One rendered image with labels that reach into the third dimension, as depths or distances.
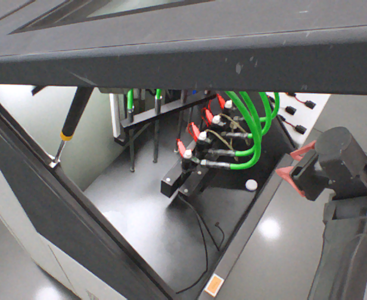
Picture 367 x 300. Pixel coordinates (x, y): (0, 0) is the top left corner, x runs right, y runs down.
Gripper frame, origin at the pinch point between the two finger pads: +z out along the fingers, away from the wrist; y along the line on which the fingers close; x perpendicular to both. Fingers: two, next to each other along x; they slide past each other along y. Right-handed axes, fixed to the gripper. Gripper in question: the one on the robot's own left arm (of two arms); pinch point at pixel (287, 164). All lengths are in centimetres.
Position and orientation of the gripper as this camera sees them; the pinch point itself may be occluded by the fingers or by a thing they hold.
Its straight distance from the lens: 76.5
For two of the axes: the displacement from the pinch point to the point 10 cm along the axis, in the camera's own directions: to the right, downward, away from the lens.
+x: 5.8, 7.3, 3.7
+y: -6.8, 6.8, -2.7
